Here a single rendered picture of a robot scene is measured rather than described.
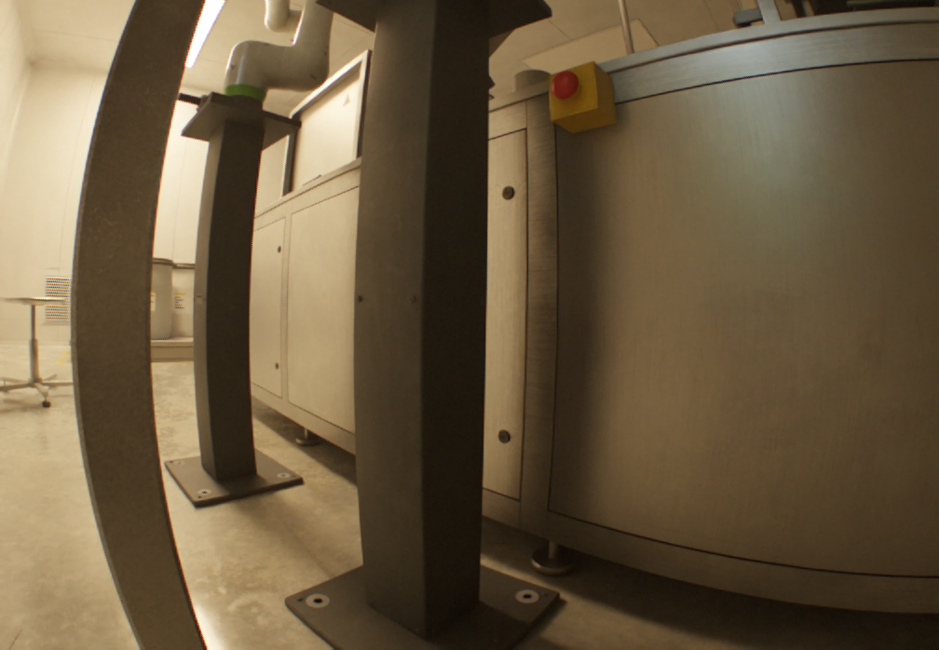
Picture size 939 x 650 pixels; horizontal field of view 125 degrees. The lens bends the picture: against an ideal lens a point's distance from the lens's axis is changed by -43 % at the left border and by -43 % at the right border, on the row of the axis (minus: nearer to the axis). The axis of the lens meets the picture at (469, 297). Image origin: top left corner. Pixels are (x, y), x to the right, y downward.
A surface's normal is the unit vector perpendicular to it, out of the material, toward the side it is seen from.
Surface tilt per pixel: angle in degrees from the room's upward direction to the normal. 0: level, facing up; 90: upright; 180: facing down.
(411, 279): 90
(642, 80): 90
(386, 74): 90
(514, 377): 90
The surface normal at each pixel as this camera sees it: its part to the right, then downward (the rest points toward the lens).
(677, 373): -0.69, -0.03
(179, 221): 0.73, 0.00
